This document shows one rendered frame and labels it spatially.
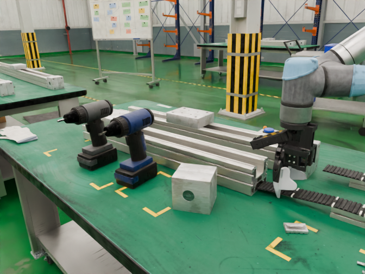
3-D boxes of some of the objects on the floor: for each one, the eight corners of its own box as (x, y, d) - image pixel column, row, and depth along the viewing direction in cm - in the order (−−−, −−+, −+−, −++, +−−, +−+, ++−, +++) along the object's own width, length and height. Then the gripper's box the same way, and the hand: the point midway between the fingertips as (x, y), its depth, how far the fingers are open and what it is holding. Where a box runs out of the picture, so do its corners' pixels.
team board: (92, 85, 690) (80, -12, 623) (106, 81, 732) (96, -9, 665) (150, 89, 628) (143, -18, 561) (162, 85, 670) (157, -15, 603)
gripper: (306, 131, 70) (297, 211, 78) (323, 118, 79) (313, 191, 86) (271, 124, 76) (265, 200, 83) (290, 113, 84) (283, 182, 92)
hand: (280, 188), depth 86 cm, fingers closed on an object, 5 cm apart
